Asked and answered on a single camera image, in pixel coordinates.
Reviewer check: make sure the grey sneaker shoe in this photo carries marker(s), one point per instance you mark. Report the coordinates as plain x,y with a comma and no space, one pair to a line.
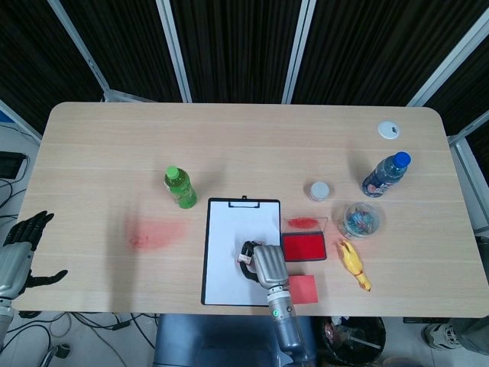
439,335

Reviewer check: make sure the blue drink bottle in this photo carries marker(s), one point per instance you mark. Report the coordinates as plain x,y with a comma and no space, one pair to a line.
384,176

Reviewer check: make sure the yellow rubber chicken toy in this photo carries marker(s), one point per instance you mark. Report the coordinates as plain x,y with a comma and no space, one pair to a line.
351,264

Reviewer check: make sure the small jar grey lid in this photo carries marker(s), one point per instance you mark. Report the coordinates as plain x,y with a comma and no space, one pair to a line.
319,190

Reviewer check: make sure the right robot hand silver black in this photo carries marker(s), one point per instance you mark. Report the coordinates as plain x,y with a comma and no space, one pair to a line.
271,267

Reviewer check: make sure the green drink bottle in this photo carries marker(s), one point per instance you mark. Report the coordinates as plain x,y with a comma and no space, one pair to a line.
181,189

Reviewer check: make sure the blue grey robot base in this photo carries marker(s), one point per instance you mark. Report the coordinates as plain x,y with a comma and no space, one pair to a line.
214,340

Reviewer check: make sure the white partition frame post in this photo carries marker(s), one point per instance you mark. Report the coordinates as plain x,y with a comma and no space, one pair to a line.
298,49
447,65
175,49
80,53

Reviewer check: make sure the black clipboard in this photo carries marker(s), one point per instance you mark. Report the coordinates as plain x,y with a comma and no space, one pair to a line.
204,267

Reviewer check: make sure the black caster wheel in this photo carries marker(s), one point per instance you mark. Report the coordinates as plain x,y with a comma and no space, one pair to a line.
63,349

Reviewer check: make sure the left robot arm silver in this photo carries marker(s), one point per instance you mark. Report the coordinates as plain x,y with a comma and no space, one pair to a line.
4,313

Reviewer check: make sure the small stamp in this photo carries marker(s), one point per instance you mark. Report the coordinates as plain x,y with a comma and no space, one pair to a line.
244,258

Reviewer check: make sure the black trash bin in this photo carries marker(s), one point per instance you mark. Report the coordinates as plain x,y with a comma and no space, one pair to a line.
355,340

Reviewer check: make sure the white paper sheet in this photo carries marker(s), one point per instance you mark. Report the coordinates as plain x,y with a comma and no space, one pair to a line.
225,237

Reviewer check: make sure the red foam block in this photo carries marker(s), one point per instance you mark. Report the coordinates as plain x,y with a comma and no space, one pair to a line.
305,290

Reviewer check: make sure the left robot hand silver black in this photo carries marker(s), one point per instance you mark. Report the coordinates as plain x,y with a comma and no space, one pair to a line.
13,264

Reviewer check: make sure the red ink pad clear lid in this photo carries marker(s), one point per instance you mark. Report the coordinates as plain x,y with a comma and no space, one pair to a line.
303,247

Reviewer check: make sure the clear cup of paper clips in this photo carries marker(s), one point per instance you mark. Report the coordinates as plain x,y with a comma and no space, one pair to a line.
359,221

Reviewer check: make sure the black screen device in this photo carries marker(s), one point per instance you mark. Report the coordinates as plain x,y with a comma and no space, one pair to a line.
9,164

